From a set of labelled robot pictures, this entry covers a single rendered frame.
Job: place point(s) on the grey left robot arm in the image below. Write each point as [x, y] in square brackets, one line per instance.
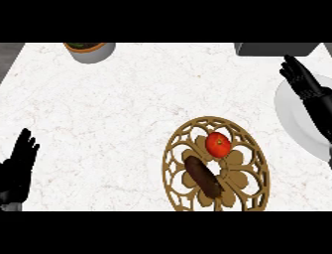
[11, 207]

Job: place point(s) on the red tomato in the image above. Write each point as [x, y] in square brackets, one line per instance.
[217, 145]

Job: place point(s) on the brown openwork round placemat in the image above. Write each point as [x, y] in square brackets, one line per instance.
[241, 185]

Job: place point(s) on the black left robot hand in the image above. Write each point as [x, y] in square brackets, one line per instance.
[12, 172]

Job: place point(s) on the grey plant pot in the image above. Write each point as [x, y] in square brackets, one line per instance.
[90, 51]

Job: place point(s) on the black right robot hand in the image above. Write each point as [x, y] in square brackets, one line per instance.
[325, 105]

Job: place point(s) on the dark grey appliance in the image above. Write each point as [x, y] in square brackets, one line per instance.
[275, 49]

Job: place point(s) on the white round plate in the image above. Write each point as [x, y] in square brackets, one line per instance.
[296, 115]

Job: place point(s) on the brown sweet potato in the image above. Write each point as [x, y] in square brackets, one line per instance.
[203, 177]

